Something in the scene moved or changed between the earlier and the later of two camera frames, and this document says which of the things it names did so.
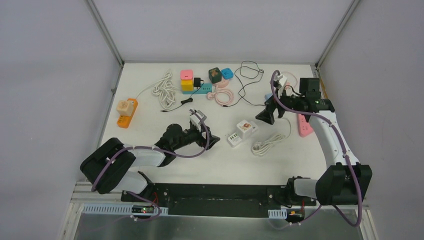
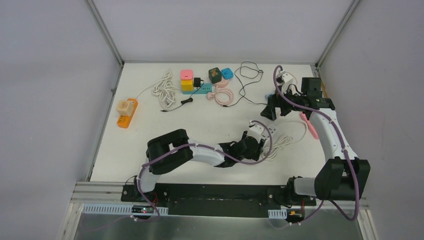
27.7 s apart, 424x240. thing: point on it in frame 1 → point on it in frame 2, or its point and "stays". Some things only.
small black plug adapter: x=198 y=82 stays
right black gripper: x=267 y=115 stays
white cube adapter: x=245 y=129 → x=272 y=130
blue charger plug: x=266 y=96 stays
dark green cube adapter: x=215 y=75 stays
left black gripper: x=204 y=138 → x=257 y=147
